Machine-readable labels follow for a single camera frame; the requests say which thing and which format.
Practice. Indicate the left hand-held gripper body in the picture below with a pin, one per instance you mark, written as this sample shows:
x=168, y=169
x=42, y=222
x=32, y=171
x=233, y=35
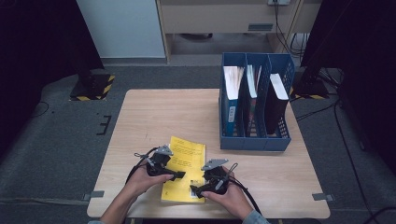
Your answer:
x=158, y=165

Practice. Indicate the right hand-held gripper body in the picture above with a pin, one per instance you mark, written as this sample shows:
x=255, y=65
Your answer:
x=216, y=180

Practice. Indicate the yellow book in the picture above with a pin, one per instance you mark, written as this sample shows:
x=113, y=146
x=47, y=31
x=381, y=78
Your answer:
x=188, y=155

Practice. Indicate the blue plastic file rack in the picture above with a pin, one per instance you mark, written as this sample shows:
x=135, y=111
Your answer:
x=258, y=143

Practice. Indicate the blue book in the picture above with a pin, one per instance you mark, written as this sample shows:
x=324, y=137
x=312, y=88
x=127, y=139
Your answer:
x=232, y=118

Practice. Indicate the teal illustrated book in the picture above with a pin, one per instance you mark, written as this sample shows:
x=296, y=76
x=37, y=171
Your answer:
x=251, y=102

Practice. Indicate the black book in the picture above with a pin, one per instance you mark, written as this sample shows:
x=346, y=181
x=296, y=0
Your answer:
x=274, y=112

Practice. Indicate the person's right hand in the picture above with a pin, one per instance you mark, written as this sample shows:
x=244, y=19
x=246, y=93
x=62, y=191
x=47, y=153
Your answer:
x=233, y=199

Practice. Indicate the person's left hand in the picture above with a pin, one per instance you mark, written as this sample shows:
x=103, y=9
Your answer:
x=140, y=183

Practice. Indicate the grey tape piece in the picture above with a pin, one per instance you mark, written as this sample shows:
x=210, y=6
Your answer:
x=322, y=196
x=93, y=195

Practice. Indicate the striped black stand base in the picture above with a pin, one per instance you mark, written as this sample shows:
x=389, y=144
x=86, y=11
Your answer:
x=311, y=90
x=93, y=88

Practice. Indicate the white cabinet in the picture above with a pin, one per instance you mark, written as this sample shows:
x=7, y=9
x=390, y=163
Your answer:
x=124, y=28

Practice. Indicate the beige desk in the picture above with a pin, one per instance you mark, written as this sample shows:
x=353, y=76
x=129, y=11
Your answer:
x=218, y=18

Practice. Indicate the black curtain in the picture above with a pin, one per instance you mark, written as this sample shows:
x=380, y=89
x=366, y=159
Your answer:
x=358, y=31
x=37, y=46

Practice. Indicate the white power strip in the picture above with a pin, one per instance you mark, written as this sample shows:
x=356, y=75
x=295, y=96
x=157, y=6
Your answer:
x=278, y=2

